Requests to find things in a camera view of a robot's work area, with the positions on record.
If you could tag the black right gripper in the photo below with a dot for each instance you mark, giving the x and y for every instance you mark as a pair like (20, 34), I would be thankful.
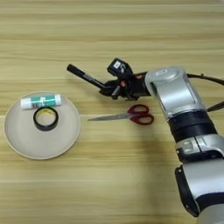
(132, 86)

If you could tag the black marker pen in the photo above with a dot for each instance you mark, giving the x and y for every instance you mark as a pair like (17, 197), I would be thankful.
(83, 75)

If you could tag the black tape roll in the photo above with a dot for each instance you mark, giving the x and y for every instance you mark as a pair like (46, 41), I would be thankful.
(36, 121)

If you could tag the round beige plate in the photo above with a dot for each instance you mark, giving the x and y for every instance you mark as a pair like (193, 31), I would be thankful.
(32, 143)

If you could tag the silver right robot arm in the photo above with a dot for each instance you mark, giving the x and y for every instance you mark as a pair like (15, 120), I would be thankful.
(178, 96)

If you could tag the black box with white label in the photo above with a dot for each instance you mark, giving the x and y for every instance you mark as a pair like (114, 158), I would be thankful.
(119, 66)

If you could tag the white green glue stick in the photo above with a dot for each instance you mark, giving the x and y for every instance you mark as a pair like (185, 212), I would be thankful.
(40, 101)

